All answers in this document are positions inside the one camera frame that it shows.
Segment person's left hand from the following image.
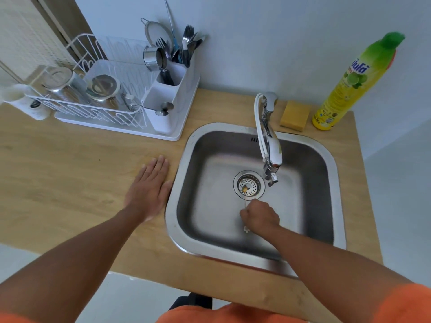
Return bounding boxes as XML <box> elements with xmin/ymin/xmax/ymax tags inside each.
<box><xmin>123</xmin><ymin>155</ymin><xmax>174</xmax><ymax>223</ymax></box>

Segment person's right hand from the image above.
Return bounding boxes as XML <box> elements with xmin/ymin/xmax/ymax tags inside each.
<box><xmin>239</xmin><ymin>198</ymin><xmax>281</xmax><ymax>236</ymax></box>

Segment white cutlery holder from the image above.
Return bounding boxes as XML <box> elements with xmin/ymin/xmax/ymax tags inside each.
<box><xmin>141</xmin><ymin>60</ymin><xmax>196</xmax><ymax>135</ymax></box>

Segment chrome faucet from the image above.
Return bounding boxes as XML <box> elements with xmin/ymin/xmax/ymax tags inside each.
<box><xmin>259</xmin><ymin>92</ymin><xmax>283</xmax><ymax>187</ymax></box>

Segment person's left forearm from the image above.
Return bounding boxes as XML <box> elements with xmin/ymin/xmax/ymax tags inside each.
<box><xmin>0</xmin><ymin>205</ymin><xmax>149</xmax><ymax>323</ymax></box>

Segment person's right forearm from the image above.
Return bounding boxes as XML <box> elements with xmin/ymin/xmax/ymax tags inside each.
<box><xmin>266</xmin><ymin>225</ymin><xmax>415</xmax><ymax>323</ymax></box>

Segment steel sink drain strainer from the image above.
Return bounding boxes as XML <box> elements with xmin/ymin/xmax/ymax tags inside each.
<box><xmin>233</xmin><ymin>170</ymin><xmax>266</xmax><ymax>201</ymax></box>

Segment stainless steel sink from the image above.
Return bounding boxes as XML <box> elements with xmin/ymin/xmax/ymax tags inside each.
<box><xmin>164</xmin><ymin>122</ymin><xmax>347</xmax><ymax>279</ymax></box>

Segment steel utensil with white grip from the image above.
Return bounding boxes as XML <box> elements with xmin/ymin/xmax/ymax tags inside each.
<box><xmin>124</xmin><ymin>94</ymin><xmax>159</xmax><ymax>111</ymax></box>

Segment white plastic drain tray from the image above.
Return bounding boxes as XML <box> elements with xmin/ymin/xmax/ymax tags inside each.
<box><xmin>53</xmin><ymin>59</ymin><xmax>201</xmax><ymax>142</ymax></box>

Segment yellow sponge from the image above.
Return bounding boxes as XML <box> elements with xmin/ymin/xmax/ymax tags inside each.
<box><xmin>279</xmin><ymin>100</ymin><xmax>312</xmax><ymax>133</ymax></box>

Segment dark trousers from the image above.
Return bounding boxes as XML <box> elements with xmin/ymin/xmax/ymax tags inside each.
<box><xmin>168</xmin><ymin>292</ymin><xmax>213</xmax><ymax>310</ymax></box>

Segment round steel container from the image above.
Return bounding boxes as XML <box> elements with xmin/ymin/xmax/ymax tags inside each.
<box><xmin>42</xmin><ymin>66</ymin><xmax>90</xmax><ymax>105</ymax></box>

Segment yellow dish soap bottle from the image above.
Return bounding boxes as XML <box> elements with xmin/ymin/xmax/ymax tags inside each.
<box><xmin>312</xmin><ymin>31</ymin><xmax>406</xmax><ymax>131</ymax></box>

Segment white jar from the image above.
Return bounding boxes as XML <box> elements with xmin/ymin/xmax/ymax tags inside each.
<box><xmin>1</xmin><ymin>83</ymin><xmax>51</xmax><ymax>121</ymax></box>

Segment orange shirt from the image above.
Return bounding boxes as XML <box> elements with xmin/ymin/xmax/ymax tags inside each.
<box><xmin>0</xmin><ymin>283</ymin><xmax>431</xmax><ymax>323</ymax></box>

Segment brown wooden panel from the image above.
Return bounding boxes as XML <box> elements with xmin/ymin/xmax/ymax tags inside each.
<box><xmin>28</xmin><ymin>0</ymin><xmax>108</xmax><ymax>64</ymax></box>

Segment white perforated board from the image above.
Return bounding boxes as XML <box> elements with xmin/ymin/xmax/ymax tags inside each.
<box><xmin>0</xmin><ymin>0</ymin><xmax>76</xmax><ymax>81</ymax></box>

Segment white faucet hose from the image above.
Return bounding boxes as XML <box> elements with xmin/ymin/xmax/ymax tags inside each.
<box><xmin>253</xmin><ymin>93</ymin><xmax>270</xmax><ymax>162</ymax></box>

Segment steel cup with black handle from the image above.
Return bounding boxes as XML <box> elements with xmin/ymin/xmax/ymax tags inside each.
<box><xmin>143</xmin><ymin>46</ymin><xmax>175</xmax><ymax>86</ymax></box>

